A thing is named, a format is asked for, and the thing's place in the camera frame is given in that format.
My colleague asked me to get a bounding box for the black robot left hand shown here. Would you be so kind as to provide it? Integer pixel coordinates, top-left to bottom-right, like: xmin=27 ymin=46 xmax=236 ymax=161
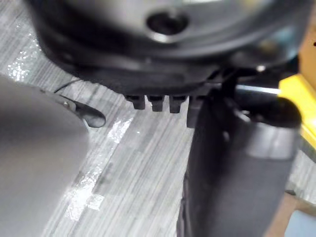
xmin=24 ymin=0 xmax=316 ymax=237

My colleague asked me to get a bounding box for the yellow metal shelf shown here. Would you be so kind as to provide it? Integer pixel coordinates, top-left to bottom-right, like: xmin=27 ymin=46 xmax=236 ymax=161
xmin=278 ymin=74 xmax=316 ymax=152

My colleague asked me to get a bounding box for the clear floor tape strip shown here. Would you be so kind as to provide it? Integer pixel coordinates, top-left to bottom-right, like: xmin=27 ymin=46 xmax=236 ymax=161
xmin=64 ymin=115 xmax=135 ymax=222

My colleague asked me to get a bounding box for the silver robot leg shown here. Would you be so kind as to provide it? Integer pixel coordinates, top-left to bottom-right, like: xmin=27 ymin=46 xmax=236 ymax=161
xmin=0 ymin=73 xmax=90 ymax=237

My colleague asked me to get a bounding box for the thin black cable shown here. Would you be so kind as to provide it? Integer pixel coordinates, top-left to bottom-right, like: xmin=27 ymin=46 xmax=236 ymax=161
xmin=53 ymin=80 xmax=83 ymax=95

